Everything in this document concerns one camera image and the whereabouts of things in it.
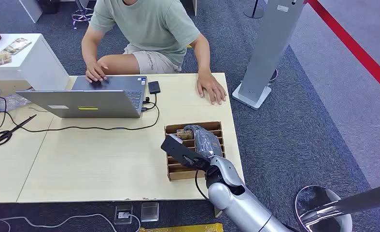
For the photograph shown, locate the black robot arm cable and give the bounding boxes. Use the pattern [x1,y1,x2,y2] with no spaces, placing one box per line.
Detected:
[194,169,211,202]

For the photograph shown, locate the grey laptop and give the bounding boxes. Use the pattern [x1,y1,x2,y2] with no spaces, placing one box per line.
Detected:
[16,75,148,119]

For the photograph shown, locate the black bin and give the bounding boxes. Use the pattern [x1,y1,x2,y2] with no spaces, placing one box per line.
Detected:
[37,0,61,15]

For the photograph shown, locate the person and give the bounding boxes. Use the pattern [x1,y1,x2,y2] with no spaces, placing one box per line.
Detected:
[81,0,228,106]

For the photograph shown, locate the black pole stand base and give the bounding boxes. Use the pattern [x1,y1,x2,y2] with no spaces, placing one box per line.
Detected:
[243,0,266,19]

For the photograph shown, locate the person's right hand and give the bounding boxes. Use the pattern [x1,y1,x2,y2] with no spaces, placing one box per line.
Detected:
[85,60,109,84]

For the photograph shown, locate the square printed card pack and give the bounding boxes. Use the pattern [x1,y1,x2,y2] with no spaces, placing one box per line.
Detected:
[0,50,13,67]

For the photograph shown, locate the person's left hand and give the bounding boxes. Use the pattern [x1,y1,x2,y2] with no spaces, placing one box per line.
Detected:
[196,72,228,106]

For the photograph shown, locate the white furniture panel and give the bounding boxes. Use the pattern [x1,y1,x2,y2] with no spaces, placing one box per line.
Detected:
[18,0,44,24]

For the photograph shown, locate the grey kiosk pillar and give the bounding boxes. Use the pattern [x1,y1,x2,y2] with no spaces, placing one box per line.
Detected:
[231,0,306,111]

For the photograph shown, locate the clear plastic bottle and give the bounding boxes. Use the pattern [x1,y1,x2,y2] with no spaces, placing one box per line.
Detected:
[0,93,32,113]

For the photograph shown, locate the white floor cable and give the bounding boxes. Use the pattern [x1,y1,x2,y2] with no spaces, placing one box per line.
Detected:
[0,213,141,232]

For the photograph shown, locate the closed floor socket cover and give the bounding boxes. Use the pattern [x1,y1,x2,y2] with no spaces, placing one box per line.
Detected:
[140,202,160,223]

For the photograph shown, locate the black scissors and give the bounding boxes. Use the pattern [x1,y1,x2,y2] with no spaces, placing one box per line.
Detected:
[0,114,38,146]

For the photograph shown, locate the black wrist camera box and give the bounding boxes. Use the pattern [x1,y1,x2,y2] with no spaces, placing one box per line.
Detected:
[160,134,210,171]

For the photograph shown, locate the red barrier strip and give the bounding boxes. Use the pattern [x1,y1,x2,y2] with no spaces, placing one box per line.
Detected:
[306,0,380,100]

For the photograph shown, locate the chrome chair base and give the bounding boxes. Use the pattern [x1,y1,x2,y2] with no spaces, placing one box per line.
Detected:
[71,0,95,30]

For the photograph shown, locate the long black cable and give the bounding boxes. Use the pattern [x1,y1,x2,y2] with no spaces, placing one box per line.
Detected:
[0,93,161,132]

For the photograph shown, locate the floor socket with plug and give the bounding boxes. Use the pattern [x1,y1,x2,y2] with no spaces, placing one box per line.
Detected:
[113,204,134,225]

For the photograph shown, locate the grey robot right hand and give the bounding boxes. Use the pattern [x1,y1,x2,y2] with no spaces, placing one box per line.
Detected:
[183,125,225,160]

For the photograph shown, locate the long printed card pack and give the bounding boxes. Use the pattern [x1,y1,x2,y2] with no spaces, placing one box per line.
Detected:
[3,38,32,55]

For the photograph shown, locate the white pedestal cabinet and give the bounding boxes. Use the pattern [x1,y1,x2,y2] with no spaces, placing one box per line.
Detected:
[0,33,70,91]

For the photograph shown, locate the small black external drive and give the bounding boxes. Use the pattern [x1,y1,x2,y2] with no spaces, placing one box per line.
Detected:
[148,81,161,95]

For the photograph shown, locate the yellow packaged object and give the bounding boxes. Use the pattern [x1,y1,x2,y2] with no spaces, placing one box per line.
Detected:
[139,223,225,232]

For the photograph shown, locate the wooden slotted card holder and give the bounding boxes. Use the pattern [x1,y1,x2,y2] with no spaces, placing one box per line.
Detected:
[164,121,226,182]

